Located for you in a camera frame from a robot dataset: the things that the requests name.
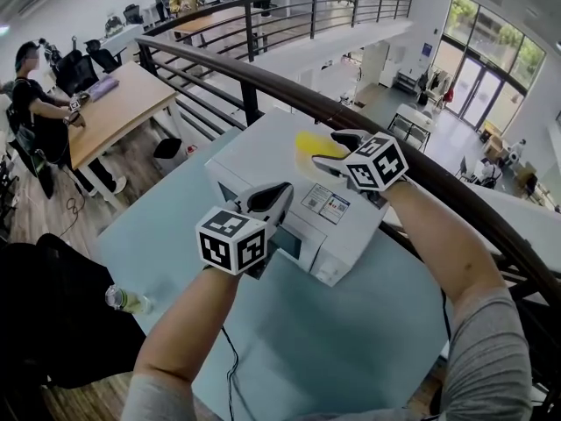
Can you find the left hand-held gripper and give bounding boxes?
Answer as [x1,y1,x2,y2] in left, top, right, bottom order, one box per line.
[195,182,295,280]

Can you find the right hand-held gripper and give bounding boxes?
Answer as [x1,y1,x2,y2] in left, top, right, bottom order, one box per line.
[310,129,409,210]

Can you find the person's left forearm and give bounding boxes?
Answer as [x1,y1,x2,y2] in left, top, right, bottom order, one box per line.
[133,268,242,385]

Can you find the person's right forearm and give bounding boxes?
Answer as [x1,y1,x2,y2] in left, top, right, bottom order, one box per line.
[385,182,509,306]

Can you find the white microwave oven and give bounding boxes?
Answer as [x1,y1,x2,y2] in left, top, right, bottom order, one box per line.
[203,107,389,288]

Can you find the white cabinet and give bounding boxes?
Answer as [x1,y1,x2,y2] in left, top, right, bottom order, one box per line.
[359,40,391,88]

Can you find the dark curved railing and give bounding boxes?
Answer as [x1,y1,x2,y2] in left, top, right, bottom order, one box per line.
[135,35,561,411]

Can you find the black waste bin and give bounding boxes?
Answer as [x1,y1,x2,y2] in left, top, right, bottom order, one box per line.
[153,137,183,162]

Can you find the black metal railing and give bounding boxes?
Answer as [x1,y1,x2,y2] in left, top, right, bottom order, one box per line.
[142,0,415,63]

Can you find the glass entrance doors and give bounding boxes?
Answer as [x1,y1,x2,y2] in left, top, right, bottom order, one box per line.
[433,0,547,131]

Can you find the clear plastic bottle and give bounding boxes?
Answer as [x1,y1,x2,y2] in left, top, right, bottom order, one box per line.
[103,283,155,316]

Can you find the light wooden table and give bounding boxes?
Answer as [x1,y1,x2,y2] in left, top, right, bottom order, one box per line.
[65,61,185,214]

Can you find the purple cloth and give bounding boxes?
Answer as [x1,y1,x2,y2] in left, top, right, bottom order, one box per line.
[85,76,120,101]

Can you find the black mesh office chair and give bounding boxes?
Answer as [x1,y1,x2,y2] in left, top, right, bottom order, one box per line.
[56,50,100,98]
[85,39,119,74]

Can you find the large black office chair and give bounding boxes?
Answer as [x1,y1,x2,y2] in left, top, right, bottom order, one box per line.
[0,233,148,389]

